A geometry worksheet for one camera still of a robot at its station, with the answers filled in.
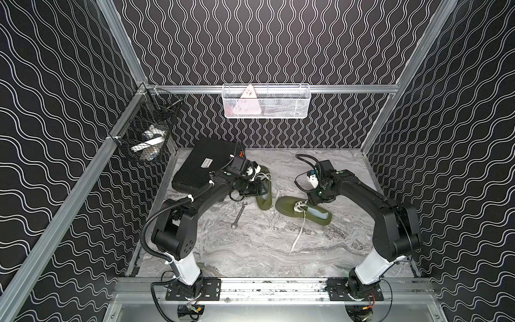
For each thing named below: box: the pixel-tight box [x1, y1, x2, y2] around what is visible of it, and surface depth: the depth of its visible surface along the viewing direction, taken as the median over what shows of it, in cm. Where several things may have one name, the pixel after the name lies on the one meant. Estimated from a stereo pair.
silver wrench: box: [230, 201, 248, 230], surface depth 94 cm
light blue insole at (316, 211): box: [307, 206, 329, 220], surface depth 93 cm
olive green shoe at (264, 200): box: [256, 165, 273, 211], surface depth 99 cm
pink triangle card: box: [232, 85, 262, 115], surface depth 92 cm
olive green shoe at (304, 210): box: [275, 195, 332, 256], surface depth 93 cm
